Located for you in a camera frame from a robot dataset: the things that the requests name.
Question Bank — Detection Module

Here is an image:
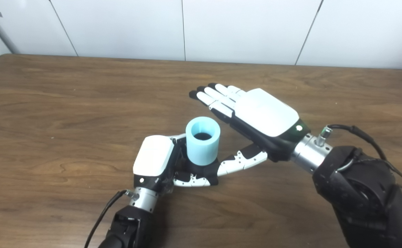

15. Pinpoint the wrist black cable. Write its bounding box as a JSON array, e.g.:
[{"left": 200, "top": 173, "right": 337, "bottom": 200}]
[
  {"left": 316, "top": 124, "right": 402, "bottom": 241},
  {"left": 84, "top": 189, "right": 139, "bottom": 248}
]

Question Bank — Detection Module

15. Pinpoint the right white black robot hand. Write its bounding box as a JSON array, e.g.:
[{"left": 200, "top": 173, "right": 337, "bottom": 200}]
[{"left": 189, "top": 83, "right": 311, "bottom": 177}]

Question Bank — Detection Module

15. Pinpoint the black flared nozzle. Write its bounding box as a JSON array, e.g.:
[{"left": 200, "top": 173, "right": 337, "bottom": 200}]
[{"left": 179, "top": 157, "right": 220, "bottom": 186}]

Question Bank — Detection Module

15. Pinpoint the light blue cylinder cup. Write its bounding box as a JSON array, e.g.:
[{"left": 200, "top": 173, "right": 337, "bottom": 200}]
[{"left": 186, "top": 116, "right": 221, "bottom": 166}]

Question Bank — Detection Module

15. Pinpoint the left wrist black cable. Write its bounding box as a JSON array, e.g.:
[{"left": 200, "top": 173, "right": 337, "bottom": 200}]
[{"left": 84, "top": 189, "right": 139, "bottom": 248}]

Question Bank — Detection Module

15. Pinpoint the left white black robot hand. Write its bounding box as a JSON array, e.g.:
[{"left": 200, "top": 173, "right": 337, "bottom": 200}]
[{"left": 133, "top": 133, "right": 219, "bottom": 197}]

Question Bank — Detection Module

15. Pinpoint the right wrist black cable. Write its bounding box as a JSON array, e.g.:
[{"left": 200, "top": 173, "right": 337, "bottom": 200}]
[{"left": 316, "top": 124, "right": 402, "bottom": 241}]

